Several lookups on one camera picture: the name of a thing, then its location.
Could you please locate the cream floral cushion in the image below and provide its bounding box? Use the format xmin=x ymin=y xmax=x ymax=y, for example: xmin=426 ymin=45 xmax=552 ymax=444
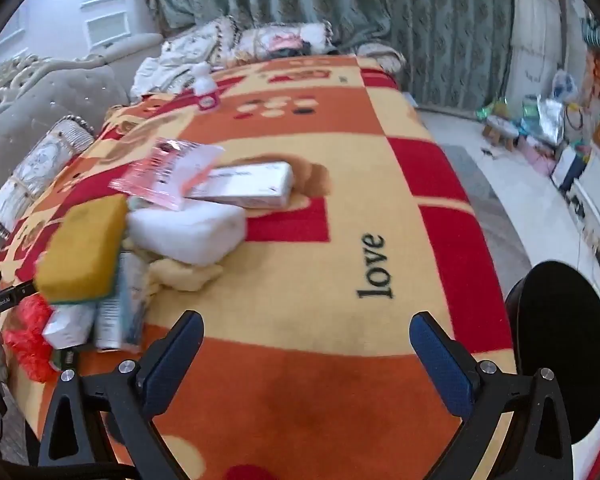
xmin=237 ymin=20 xmax=336 ymax=58

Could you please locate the red orange printed blanket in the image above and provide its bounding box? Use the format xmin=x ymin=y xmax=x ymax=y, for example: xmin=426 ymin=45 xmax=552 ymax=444
xmin=0 ymin=55 xmax=521 ymax=480

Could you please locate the small wooden stool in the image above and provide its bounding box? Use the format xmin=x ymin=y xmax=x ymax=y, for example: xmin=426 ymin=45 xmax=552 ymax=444
xmin=482 ymin=115 xmax=520 ymax=151

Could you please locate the grey rug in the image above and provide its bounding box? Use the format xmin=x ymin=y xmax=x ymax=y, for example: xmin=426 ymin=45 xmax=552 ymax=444
xmin=440 ymin=142 xmax=531 ymax=271

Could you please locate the green patterned curtain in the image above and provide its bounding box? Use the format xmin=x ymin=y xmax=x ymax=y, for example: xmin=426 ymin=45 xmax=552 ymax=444
xmin=140 ymin=0 xmax=516 ymax=108

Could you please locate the black trash bin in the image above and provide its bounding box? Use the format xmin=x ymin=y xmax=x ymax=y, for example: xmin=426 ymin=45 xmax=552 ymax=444
xmin=504 ymin=260 xmax=600 ymax=446

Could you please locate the printed tissue packet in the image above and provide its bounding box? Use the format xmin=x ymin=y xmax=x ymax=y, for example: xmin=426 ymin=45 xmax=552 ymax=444
xmin=95 ymin=250 xmax=148 ymax=351

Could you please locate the long white medicine box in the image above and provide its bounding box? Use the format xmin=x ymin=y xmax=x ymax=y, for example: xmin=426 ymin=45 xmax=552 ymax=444
xmin=185 ymin=161 xmax=295 ymax=209

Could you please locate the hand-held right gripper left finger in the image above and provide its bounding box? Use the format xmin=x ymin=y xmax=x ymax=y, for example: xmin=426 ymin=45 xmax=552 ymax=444
xmin=37 ymin=310 xmax=206 ymax=480

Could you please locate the yellow crumpled paper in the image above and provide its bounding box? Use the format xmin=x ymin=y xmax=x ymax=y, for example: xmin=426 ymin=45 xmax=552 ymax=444
xmin=130 ymin=245 xmax=224 ymax=293

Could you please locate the beige tufted sofa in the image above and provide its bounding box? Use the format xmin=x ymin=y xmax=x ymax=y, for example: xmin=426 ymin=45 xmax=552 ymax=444
xmin=0 ymin=32 xmax=163 ymax=261

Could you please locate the white navy shopping bag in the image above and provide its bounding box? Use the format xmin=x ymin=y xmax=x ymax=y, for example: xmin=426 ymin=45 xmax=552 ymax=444
xmin=552 ymin=147 xmax=588 ymax=191

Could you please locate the yellow sponge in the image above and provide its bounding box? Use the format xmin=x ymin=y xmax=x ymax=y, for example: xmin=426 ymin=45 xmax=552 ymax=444
xmin=34 ymin=194 xmax=129 ymax=306

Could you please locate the lace-covered standing air conditioner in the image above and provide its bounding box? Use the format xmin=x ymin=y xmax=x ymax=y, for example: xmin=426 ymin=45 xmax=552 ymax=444
xmin=502 ymin=0 xmax=588 ymax=111

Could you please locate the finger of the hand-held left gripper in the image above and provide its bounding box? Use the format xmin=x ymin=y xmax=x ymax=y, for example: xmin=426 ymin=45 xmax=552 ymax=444
xmin=9 ymin=280 xmax=41 ymax=298

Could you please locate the white cabinet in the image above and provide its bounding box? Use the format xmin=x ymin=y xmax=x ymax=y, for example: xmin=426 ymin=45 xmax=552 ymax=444
xmin=550 ymin=150 xmax=600 ymax=311

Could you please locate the white beaded cushion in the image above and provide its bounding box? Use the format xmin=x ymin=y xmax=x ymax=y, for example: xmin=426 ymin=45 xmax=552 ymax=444
xmin=0 ymin=116 xmax=96 ymax=241

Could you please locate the white bottle pink label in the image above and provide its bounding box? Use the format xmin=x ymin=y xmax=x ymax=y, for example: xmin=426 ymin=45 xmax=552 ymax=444
xmin=192 ymin=62 xmax=220 ymax=111

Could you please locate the silver foil bag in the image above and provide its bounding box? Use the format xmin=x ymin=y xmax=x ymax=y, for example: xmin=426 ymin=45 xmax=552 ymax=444
xmin=536 ymin=95 xmax=566 ymax=143

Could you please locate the small white box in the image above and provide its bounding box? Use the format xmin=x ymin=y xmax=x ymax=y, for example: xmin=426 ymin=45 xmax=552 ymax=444
xmin=42 ymin=302 xmax=98 ymax=350

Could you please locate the white blue plastic bag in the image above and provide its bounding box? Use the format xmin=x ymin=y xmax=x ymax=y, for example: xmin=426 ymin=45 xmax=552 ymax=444
xmin=551 ymin=70 xmax=578 ymax=106

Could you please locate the pink plastic packet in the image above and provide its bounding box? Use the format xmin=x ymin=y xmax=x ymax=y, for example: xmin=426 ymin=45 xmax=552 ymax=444
xmin=109 ymin=137 xmax=226 ymax=212

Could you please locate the white foam block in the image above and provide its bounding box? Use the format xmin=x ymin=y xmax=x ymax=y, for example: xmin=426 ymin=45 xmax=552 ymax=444
xmin=127 ymin=200 xmax=247 ymax=266

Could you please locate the pink box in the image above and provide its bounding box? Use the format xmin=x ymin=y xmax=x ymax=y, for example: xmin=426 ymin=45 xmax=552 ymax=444
xmin=522 ymin=140 xmax=556 ymax=171

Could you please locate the white crumpled cloth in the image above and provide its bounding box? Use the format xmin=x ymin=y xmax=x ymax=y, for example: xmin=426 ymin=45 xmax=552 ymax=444
xmin=130 ymin=50 xmax=206 ymax=98

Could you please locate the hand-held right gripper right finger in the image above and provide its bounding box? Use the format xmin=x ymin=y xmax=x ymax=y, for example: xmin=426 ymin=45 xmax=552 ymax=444
xmin=409 ymin=311 xmax=576 ymax=480

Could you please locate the cream embroidered cushion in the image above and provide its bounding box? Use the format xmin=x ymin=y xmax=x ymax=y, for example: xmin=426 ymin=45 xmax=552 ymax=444
xmin=160 ymin=15 xmax=243 ymax=68

